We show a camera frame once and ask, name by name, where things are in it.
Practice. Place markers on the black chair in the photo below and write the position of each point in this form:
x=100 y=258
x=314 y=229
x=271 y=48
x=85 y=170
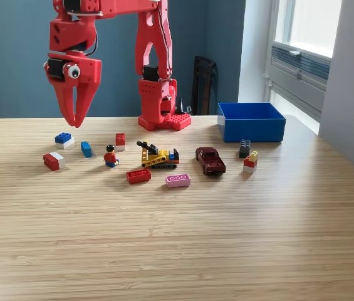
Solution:
x=205 y=87

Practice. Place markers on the flat pink brick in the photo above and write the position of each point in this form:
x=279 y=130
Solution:
x=178 y=181

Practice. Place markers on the black brick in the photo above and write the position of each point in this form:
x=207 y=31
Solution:
x=244 y=150

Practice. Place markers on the grey window vent panel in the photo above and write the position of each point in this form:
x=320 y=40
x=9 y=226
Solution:
x=302 y=81

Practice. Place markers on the yellow toy digger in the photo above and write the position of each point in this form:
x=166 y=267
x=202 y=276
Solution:
x=158 y=158

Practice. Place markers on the blue plastic bin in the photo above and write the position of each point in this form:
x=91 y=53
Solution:
x=252 y=131

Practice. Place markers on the tall red and white brick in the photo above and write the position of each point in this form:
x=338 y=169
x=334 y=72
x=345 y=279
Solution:
x=120 y=139

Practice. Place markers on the toy figure red shirt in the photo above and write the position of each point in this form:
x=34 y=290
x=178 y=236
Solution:
x=110 y=156

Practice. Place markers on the red and white brick block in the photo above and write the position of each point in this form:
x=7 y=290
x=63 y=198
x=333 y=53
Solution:
x=53 y=160

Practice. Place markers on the dark red toy car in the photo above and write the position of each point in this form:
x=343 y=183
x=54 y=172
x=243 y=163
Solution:
x=212 y=163

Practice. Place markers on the flat red brick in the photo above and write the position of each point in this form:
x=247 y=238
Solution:
x=138 y=177

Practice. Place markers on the small blue brick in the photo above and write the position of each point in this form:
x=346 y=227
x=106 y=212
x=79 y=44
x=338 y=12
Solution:
x=86 y=150

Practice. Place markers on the red white yellow brick stack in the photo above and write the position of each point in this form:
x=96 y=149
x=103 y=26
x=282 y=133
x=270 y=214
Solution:
x=250 y=164

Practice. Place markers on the blue and white brick stack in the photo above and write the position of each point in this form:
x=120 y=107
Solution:
x=64 y=139

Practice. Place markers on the white window frame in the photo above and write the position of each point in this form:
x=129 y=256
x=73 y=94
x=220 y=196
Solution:
x=281 y=22

